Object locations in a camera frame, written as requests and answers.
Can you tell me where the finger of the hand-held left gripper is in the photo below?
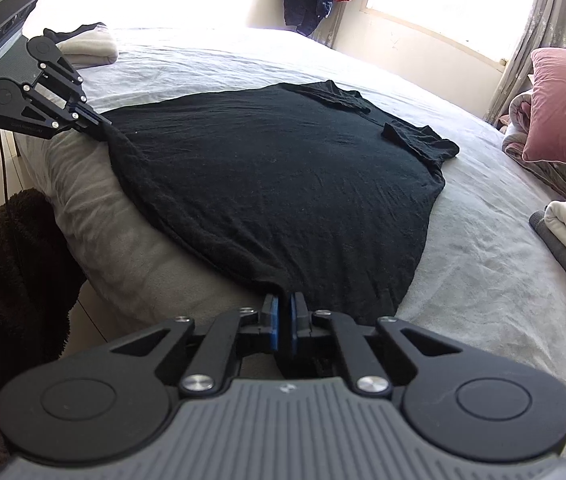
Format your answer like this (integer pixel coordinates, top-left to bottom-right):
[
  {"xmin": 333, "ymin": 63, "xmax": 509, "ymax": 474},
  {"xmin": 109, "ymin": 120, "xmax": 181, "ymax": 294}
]
[
  {"xmin": 38, "ymin": 54, "xmax": 112, "ymax": 127},
  {"xmin": 13, "ymin": 86, "xmax": 110, "ymax": 139}
]

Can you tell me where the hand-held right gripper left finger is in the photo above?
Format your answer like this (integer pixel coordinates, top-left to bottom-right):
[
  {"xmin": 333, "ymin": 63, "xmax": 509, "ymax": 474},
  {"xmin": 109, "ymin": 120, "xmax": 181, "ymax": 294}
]
[{"xmin": 110, "ymin": 294, "xmax": 281, "ymax": 396}]

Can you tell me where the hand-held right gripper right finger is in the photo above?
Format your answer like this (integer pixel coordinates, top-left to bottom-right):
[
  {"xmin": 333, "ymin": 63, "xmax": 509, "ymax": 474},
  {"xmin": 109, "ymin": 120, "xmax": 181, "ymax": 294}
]
[{"xmin": 289, "ymin": 292, "xmax": 464, "ymax": 396}]

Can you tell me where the black T-shirt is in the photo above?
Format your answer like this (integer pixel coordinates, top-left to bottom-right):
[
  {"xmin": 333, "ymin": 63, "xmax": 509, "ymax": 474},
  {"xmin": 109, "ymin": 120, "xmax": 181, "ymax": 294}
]
[{"xmin": 85, "ymin": 80, "xmax": 460, "ymax": 328}]

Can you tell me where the beige folded garment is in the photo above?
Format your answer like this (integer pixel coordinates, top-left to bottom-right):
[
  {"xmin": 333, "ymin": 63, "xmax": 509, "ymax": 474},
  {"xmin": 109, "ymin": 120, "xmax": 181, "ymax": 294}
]
[{"xmin": 55, "ymin": 26, "xmax": 118, "ymax": 67}]

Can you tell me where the black crumpled garment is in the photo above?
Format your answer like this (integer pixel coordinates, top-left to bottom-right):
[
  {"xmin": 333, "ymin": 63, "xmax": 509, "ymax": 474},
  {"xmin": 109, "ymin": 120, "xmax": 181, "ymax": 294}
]
[{"xmin": 43, "ymin": 22, "xmax": 108, "ymax": 43}]

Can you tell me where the brown fluffy robe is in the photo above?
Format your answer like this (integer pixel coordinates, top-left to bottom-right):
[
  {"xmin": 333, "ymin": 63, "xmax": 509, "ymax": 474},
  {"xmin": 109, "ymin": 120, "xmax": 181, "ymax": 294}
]
[{"xmin": 0, "ymin": 187, "xmax": 86, "ymax": 476}]

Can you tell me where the grey bed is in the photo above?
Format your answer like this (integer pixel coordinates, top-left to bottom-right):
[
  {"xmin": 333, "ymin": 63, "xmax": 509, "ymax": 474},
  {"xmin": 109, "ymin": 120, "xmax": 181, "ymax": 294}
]
[{"xmin": 15, "ymin": 25, "xmax": 566, "ymax": 461}]

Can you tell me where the grey star-print curtain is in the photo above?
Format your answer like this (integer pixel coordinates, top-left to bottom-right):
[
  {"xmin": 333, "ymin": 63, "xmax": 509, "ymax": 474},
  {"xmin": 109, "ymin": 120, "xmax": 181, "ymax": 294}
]
[
  {"xmin": 310, "ymin": 5, "xmax": 340, "ymax": 50},
  {"xmin": 483, "ymin": 0, "xmax": 566, "ymax": 126}
]

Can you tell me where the grey folded garment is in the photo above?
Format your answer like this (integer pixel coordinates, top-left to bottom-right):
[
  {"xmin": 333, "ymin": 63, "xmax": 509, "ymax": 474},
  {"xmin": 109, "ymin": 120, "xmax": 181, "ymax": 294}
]
[{"xmin": 528, "ymin": 210, "xmax": 566, "ymax": 306}]

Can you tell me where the grey and pink folded quilt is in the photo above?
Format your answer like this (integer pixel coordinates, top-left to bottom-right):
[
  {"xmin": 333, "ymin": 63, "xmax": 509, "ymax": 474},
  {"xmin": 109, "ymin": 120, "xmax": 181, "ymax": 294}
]
[{"xmin": 500, "ymin": 90, "xmax": 566, "ymax": 206}]

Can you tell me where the black cable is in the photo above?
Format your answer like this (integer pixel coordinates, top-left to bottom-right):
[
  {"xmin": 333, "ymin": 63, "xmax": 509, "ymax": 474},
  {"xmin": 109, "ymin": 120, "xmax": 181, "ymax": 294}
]
[{"xmin": 0, "ymin": 127, "xmax": 14, "ymax": 211}]

